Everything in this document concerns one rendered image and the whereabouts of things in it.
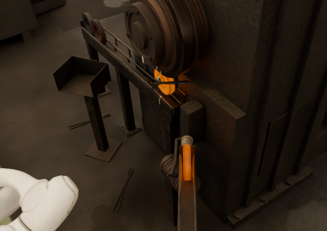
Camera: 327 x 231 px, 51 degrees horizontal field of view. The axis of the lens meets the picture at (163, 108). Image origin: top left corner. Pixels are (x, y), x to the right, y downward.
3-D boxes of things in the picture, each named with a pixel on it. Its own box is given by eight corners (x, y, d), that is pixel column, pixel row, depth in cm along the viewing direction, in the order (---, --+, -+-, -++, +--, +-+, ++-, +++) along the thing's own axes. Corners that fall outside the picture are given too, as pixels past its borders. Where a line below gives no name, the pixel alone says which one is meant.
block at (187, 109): (196, 130, 186) (196, 96, 170) (205, 139, 181) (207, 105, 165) (179, 139, 183) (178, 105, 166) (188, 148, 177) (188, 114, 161)
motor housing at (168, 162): (179, 203, 217) (177, 147, 182) (200, 231, 203) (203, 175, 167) (162, 214, 213) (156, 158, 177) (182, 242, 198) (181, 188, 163)
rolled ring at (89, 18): (88, 17, 248) (93, 15, 249) (79, 10, 261) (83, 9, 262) (94, 40, 259) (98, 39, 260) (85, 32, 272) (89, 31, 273)
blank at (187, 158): (190, 173, 161) (183, 173, 161) (190, 141, 159) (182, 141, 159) (191, 185, 146) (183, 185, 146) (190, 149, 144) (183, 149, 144)
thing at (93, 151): (93, 133, 267) (71, 55, 218) (123, 142, 258) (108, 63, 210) (78, 152, 253) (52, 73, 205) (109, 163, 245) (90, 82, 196)
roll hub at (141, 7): (160, 10, 138) (167, 70, 155) (129, -6, 158) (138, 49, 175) (148, 15, 136) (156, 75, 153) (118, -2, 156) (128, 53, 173)
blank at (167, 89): (156, 63, 184) (151, 65, 183) (171, 67, 171) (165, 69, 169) (163, 89, 190) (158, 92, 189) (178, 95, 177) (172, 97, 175)
